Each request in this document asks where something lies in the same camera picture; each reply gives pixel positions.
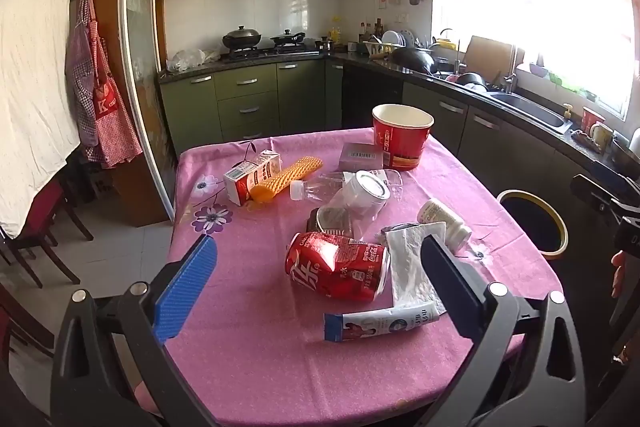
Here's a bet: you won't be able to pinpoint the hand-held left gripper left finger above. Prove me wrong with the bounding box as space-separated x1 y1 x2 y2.
50 234 221 427

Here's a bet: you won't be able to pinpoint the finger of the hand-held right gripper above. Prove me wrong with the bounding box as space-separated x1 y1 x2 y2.
571 174 626 212
589 161 640 198

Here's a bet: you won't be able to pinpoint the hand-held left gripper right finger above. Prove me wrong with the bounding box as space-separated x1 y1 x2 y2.
420 234 586 427

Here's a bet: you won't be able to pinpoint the silver-white napkin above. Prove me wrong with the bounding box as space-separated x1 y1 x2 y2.
377 222 448 315

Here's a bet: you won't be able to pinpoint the yellow-rimmed trash bin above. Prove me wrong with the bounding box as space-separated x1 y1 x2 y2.
496 189 569 260

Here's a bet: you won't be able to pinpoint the white pill bottle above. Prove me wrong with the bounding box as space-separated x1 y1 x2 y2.
417 198 473 253

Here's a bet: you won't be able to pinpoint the white toothpaste tube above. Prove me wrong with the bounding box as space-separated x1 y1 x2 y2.
324 300 441 343

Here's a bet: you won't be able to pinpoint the red soda can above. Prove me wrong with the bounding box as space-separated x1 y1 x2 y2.
285 232 392 303

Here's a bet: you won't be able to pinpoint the white and red carton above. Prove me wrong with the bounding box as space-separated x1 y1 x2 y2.
223 149 283 206

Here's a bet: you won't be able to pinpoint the clear plastic jar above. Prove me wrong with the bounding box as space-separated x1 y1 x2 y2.
327 170 392 223

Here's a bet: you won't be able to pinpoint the dark tin can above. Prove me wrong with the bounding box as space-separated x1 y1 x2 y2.
306 206 356 239

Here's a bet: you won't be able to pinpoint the red paper cup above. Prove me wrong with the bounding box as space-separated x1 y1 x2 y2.
371 104 435 172

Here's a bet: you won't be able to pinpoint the clear plastic bottle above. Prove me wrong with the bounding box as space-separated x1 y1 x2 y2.
290 169 403 202

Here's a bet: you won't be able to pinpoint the grey cardboard box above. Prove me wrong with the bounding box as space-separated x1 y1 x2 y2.
338 142 386 172

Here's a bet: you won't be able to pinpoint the person's right hand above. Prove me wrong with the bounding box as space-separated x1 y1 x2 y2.
611 251 628 298

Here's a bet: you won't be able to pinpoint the yellow mug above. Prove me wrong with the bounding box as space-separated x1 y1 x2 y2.
590 123 615 148

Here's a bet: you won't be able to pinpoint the dark scrubbing cloth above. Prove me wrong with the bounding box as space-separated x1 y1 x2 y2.
572 129 601 152

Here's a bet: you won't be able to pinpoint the pink floral tablecloth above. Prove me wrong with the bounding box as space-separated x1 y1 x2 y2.
135 127 566 413

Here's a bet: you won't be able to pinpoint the steel sink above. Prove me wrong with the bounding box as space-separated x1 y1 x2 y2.
492 91 573 135

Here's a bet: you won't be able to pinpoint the steel kitchen faucet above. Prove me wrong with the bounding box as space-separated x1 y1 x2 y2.
502 44 521 94

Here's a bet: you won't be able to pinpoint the red cushioned wooden chair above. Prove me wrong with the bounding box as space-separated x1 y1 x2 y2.
0 284 56 360
10 179 95 288

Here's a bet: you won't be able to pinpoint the brown cutting board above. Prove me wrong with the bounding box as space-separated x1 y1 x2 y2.
462 35 523 88

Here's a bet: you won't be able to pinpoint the red checkered apron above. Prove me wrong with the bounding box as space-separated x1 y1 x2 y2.
87 0 143 170

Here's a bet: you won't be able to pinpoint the thin gooseneck faucet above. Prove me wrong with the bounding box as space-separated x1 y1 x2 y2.
440 28 460 75

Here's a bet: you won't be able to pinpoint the frosted glass sliding door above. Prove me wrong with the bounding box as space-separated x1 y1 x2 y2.
120 0 176 220

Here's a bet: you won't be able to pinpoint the large black wok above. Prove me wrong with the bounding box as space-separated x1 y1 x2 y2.
392 47 438 75

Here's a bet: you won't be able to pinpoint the clear plastic bags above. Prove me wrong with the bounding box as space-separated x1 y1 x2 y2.
166 48 222 72

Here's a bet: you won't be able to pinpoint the purple checkered apron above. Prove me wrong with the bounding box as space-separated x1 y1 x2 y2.
65 19 101 148

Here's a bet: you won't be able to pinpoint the dark stone countertop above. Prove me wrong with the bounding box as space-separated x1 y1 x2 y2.
157 49 640 188

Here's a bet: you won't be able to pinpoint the dish rack with plates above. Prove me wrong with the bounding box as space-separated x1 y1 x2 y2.
370 29 426 55

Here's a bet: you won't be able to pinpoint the gas stove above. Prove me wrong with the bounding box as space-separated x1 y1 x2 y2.
222 46 321 60

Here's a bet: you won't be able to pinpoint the black lidded wok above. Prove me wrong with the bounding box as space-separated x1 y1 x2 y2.
222 25 262 50

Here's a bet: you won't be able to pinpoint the white cloth curtain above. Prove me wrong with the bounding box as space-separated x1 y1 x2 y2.
0 0 93 240

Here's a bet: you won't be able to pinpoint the black lidded frying pan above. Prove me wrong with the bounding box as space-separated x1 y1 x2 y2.
270 28 307 46

